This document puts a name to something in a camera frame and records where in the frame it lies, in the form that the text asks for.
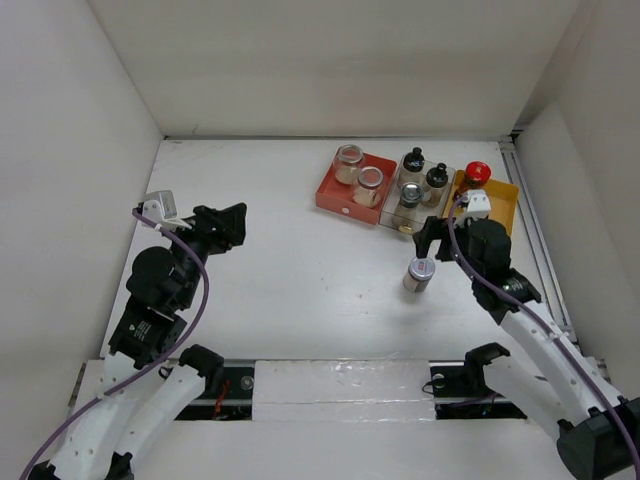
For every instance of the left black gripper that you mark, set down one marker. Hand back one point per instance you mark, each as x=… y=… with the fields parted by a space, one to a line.
x=231 y=222

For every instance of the silver lid jar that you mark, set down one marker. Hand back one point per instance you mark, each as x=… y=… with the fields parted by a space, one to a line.
x=419 y=274

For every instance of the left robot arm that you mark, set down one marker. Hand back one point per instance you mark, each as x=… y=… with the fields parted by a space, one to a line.
x=107 y=437

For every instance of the red lid sauce jar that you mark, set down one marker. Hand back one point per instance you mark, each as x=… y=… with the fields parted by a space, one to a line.
x=476 y=175

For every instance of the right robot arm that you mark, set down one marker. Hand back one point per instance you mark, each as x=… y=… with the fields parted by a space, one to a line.
x=594 y=426

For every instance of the glass jar of rice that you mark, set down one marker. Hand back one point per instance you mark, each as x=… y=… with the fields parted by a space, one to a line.
x=347 y=163

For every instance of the clear plastic tray box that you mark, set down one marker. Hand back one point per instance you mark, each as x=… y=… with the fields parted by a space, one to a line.
x=422 y=211

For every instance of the black knob lid shaker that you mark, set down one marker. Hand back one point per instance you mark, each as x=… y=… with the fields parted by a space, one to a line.
x=411 y=167

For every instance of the black faceted lid jar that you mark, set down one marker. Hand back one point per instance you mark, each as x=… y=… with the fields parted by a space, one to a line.
x=436 y=179

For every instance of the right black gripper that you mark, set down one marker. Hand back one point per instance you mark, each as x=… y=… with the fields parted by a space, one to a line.
x=433 y=228

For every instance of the yellow tray box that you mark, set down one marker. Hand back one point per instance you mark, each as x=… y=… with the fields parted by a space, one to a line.
x=503 y=198

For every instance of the red tray box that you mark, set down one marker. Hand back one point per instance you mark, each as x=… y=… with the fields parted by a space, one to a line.
x=333 y=196

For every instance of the black silver lid shaker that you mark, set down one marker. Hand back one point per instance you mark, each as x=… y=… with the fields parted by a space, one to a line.
x=410 y=197

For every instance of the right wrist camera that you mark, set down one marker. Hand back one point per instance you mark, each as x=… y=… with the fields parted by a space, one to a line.
x=472 y=205

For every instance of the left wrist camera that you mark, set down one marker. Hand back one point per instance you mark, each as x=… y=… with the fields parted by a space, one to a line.
x=158 y=209

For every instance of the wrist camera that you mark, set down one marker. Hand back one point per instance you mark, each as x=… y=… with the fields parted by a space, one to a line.
x=158 y=209
x=472 y=205

